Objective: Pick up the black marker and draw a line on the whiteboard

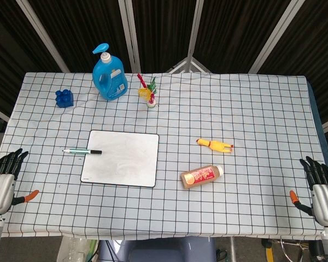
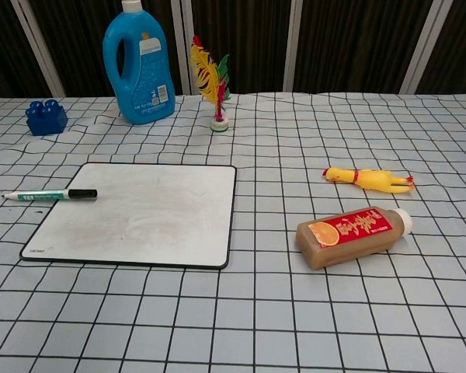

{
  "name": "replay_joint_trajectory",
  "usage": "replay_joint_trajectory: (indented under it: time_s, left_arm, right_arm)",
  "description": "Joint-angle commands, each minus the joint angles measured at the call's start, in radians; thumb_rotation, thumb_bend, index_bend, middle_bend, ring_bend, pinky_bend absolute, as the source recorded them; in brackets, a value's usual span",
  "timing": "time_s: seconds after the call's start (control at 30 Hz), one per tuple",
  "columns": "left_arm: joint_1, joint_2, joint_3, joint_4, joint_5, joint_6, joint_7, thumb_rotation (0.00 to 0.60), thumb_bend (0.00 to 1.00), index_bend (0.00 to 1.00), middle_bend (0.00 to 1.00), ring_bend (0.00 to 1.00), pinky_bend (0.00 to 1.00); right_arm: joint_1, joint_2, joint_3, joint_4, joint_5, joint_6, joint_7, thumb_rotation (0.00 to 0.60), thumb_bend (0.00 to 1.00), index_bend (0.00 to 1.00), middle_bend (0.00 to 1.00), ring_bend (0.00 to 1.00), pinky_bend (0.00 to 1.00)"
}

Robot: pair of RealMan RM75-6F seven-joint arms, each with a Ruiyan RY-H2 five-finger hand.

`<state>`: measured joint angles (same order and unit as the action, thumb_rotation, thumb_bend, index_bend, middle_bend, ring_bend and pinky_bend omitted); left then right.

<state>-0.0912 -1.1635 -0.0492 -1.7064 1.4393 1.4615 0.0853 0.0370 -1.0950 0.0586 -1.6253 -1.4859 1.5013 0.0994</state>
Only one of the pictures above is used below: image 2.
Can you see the green white marker pen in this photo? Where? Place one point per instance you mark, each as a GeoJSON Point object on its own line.
{"type": "Point", "coordinates": [42, 195]}

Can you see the white erasable board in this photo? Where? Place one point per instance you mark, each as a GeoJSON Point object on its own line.
{"type": "Point", "coordinates": [147, 221]}

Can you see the colourful feather shuttlecock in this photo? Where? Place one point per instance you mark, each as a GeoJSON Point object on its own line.
{"type": "Point", "coordinates": [206, 74]}

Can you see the brown juice bottle red label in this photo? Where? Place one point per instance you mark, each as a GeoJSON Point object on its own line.
{"type": "Point", "coordinates": [345, 241]}

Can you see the yellow rubber chicken toy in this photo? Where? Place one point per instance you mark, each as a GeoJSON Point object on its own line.
{"type": "Point", "coordinates": [369, 178]}

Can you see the blue detergent bottle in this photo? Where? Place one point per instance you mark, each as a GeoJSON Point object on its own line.
{"type": "Point", "coordinates": [147, 77]}

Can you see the white black checked tablecloth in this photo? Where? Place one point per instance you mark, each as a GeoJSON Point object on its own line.
{"type": "Point", "coordinates": [279, 318]}

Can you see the dark white-framed folding screen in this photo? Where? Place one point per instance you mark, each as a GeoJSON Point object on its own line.
{"type": "Point", "coordinates": [334, 39]}

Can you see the blue toy building brick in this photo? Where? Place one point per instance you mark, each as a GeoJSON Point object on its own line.
{"type": "Point", "coordinates": [46, 120]}

